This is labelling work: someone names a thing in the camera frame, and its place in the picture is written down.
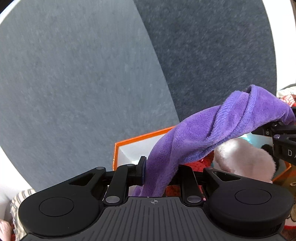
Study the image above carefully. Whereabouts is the pink plush item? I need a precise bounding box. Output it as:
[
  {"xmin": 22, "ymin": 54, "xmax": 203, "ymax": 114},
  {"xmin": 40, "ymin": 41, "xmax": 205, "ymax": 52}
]
[{"xmin": 214, "ymin": 138, "xmax": 275, "ymax": 183}]

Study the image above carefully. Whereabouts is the light grey sofa cushion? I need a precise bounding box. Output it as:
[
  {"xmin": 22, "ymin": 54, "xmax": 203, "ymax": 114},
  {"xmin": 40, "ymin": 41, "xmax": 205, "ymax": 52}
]
[{"xmin": 1, "ymin": 1, "xmax": 179, "ymax": 191}]

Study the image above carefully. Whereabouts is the dark grey sofa cushion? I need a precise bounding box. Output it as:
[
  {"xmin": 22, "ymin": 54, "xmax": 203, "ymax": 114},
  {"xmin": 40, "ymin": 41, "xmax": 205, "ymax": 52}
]
[{"xmin": 135, "ymin": 1, "xmax": 276, "ymax": 120}]

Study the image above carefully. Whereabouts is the orange cardboard box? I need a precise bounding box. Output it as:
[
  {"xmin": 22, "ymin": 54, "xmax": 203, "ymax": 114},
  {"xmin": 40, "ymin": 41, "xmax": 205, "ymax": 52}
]
[{"xmin": 112, "ymin": 126, "xmax": 292, "ymax": 182}]

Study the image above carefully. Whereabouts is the purple fleece cloth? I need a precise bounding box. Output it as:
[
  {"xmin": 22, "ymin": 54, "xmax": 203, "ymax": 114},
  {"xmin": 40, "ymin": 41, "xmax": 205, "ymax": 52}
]
[{"xmin": 133, "ymin": 85, "xmax": 295, "ymax": 197}]

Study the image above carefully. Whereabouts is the blue tissue packet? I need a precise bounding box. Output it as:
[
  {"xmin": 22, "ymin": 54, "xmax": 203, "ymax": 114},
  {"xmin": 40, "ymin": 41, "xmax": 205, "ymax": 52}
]
[{"xmin": 240, "ymin": 133, "xmax": 273, "ymax": 148}]

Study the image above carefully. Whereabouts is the black scrunchie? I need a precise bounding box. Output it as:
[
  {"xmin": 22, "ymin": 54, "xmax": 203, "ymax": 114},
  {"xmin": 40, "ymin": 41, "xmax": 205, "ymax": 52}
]
[{"xmin": 261, "ymin": 144, "xmax": 280, "ymax": 171}]

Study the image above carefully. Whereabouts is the red white patterned blanket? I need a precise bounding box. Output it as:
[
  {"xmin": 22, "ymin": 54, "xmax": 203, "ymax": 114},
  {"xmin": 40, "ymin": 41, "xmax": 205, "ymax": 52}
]
[{"xmin": 0, "ymin": 89, "xmax": 296, "ymax": 241}]

